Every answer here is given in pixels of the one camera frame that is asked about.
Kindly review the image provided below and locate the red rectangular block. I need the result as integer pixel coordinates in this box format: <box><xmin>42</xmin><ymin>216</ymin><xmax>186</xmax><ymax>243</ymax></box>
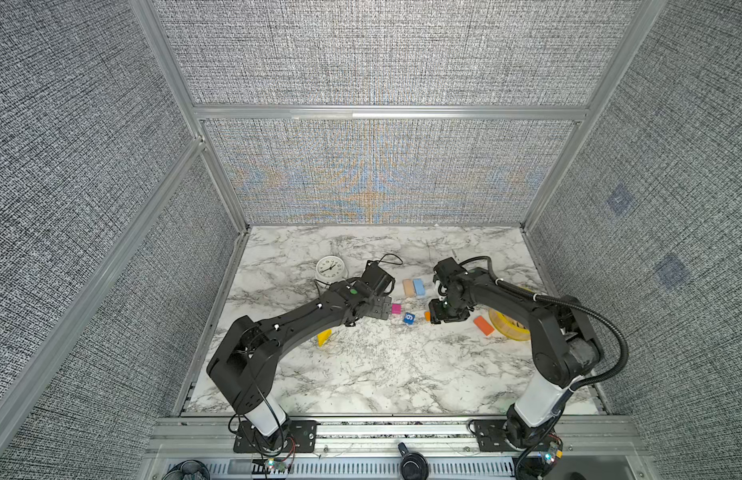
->
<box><xmin>473</xmin><ymin>316</ymin><xmax>495</xmax><ymax>336</ymax></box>

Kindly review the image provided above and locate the natural wood rectangular block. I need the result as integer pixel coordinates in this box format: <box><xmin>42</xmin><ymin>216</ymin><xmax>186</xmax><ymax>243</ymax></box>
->
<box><xmin>402</xmin><ymin>279</ymin><xmax>416</xmax><ymax>298</ymax></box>

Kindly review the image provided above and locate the light blue rectangular block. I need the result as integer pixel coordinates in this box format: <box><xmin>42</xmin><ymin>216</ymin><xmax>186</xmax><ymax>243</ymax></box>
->
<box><xmin>412</xmin><ymin>278</ymin><xmax>426</xmax><ymax>297</ymax></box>

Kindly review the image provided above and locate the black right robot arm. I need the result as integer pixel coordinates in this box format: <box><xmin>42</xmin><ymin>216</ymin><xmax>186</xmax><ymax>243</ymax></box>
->
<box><xmin>429</xmin><ymin>257</ymin><xmax>603</xmax><ymax>449</ymax></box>

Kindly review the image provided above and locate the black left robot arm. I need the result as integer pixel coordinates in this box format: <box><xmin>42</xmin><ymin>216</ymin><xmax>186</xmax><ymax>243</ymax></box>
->
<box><xmin>206</xmin><ymin>278</ymin><xmax>395</xmax><ymax>453</ymax></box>

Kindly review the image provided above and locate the yellow triangular block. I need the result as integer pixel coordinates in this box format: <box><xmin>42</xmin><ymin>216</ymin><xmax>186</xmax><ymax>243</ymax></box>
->
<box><xmin>317</xmin><ymin>329</ymin><xmax>332</xmax><ymax>347</ymax></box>

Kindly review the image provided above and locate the yellow wooden bucket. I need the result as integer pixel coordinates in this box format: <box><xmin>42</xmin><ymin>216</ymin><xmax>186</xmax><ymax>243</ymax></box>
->
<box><xmin>489</xmin><ymin>294</ymin><xmax>531</xmax><ymax>342</ymax></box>

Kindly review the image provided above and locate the white alarm clock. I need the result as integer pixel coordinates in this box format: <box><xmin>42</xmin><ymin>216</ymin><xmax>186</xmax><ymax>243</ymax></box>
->
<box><xmin>315</xmin><ymin>255</ymin><xmax>348</xmax><ymax>284</ymax></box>

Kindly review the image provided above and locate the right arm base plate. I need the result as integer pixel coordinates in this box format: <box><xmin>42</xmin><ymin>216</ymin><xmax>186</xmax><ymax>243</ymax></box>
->
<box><xmin>467</xmin><ymin>419</ymin><xmax>557</xmax><ymax>452</ymax></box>

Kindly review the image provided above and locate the aluminium front rail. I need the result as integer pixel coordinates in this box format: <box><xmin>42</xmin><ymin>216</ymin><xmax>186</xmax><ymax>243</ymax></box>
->
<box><xmin>136</xmin><ymin>415</ymin><xmax>660</xmax><ymax>479</ymax></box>

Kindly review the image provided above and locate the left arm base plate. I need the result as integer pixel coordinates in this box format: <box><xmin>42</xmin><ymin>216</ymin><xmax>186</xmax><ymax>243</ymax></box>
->
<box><xmin>233</xmin><ymin>418</ymin><xmax>319</xmax><ymax>456</ymax></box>

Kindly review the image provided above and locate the black knob on rail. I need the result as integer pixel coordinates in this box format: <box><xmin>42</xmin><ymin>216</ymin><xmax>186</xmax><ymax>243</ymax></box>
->
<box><xmin>397</xmin><ymin>442</ymin><xmax>429</xmax><ymax>480</ymax></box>

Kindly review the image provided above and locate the thin black left cable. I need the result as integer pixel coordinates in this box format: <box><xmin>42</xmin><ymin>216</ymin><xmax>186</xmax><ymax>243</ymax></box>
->
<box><xmin>226</xmin><ymin>252</ymin><xmax>405</xmax><ymax>457</ymax></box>

